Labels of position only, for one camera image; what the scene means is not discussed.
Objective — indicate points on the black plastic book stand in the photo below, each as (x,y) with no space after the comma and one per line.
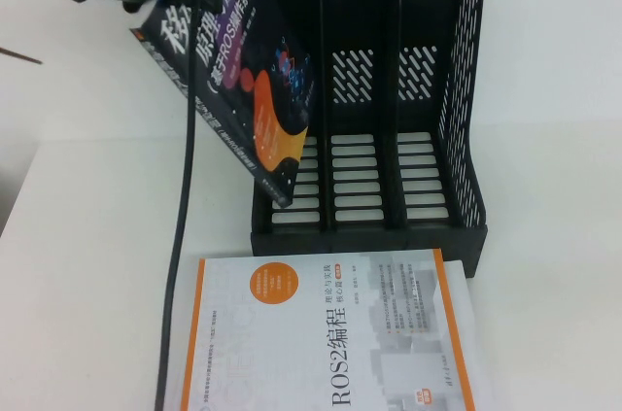
(389,139)

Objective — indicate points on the white ROS2 programming book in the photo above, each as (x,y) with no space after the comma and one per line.
(316,343)

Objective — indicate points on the thin dark zip tie tail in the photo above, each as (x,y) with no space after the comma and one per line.
(22,56)

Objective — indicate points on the dark mobile robot book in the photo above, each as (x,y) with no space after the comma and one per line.
(252,90)

